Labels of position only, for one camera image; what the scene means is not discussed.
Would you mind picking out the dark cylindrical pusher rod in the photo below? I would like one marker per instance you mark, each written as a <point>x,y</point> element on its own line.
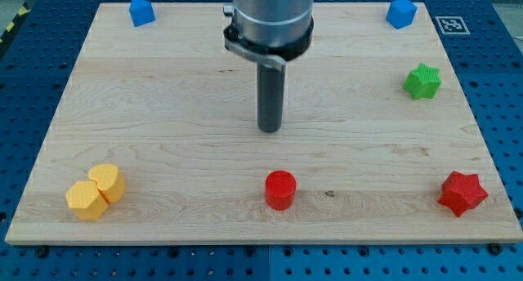
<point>270,98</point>

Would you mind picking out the black clamp ring mount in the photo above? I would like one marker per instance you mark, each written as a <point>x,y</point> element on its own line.
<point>272,42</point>

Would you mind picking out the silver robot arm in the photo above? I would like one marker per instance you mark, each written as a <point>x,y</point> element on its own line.
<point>259,9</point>

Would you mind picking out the blue triangle block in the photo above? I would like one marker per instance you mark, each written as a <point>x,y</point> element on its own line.
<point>142,12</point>

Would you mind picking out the wooden board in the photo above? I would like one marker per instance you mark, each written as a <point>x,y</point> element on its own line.
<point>176,112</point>

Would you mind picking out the red cylinder block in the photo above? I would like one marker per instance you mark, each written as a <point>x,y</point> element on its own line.
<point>280,189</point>

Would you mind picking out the blue cube block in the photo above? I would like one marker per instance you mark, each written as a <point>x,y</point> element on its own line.
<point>401,13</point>

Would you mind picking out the green star block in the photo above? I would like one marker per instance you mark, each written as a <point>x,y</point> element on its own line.
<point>422,82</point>

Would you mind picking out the white fiducial marker tag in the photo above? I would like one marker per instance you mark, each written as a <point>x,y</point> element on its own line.
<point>452,25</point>

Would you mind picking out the yellow heart block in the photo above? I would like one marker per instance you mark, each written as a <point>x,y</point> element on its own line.
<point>109,181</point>

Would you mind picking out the yellow hexagon block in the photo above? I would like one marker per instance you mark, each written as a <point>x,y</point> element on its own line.
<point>85,201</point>

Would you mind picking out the red star block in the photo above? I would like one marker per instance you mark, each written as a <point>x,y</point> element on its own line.
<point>462,192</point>

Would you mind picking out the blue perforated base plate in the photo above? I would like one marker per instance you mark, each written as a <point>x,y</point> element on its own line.
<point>45,43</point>

